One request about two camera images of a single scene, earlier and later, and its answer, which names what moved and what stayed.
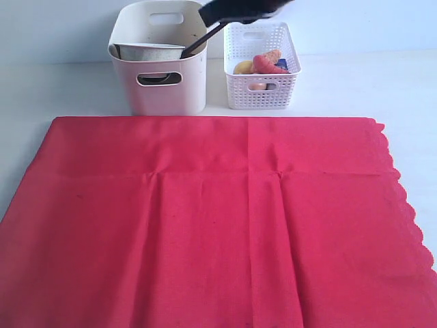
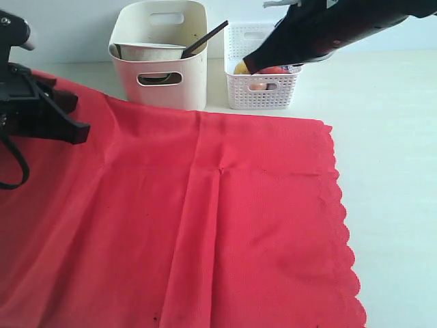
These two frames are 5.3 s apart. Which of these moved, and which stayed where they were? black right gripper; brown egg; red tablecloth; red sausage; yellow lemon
Moved: red tablecloth; black right gripper
Stayed: brown egg; yellow lemon; red sausage
